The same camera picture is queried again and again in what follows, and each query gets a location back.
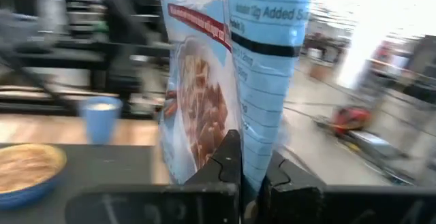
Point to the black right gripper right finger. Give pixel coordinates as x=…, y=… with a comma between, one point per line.
x=323, y=205

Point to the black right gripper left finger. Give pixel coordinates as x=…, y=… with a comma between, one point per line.
x=153, y=205

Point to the light blue cup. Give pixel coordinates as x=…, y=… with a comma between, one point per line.
x=100, y=122

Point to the cinnamon squares cereal bag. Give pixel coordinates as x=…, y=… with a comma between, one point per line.
x=262, y=64

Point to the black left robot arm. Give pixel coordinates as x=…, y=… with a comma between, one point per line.
x=122, y=13

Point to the grey woven placemat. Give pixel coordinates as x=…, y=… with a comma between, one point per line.
x=102, y=166

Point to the red floor object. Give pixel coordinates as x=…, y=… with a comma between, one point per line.
x=351, y=120

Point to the blue patterned bowl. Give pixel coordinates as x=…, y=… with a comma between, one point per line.
x=27, y=169

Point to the black aluminium table frame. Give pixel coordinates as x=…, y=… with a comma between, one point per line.
x=51, y=106

